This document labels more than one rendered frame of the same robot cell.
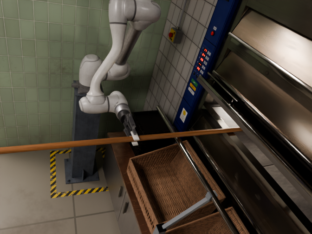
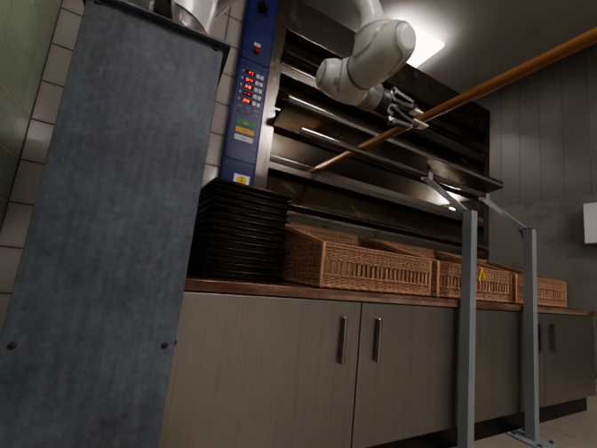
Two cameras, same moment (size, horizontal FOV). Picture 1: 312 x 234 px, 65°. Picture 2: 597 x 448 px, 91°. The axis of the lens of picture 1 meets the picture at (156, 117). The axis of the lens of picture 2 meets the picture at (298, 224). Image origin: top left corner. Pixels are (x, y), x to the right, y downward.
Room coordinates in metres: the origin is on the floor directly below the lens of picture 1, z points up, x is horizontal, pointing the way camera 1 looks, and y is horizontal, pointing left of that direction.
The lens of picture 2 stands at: (1.31, 1.07, 0.63)
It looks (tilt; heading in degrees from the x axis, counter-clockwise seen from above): 9 degrees up; 275
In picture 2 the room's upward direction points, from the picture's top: 6 degrees clockwise
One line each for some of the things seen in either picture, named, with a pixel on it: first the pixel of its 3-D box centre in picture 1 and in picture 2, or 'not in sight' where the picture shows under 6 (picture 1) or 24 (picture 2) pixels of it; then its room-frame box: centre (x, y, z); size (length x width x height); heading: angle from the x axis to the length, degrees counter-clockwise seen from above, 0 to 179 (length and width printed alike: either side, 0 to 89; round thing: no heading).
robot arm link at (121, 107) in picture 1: (122, 112); (368, 95); (1.20, 0.20, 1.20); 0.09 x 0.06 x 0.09; 122
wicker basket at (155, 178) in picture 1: (172, 183); (344, 254); (1.20, -0.25, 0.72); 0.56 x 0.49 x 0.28; 33
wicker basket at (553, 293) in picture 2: not in sight; (497, 277); (0.18, -0.88, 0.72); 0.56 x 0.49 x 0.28; 32
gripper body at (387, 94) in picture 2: (126, 120); (386, 103); (1.14, 0.16, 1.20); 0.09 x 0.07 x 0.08; 32
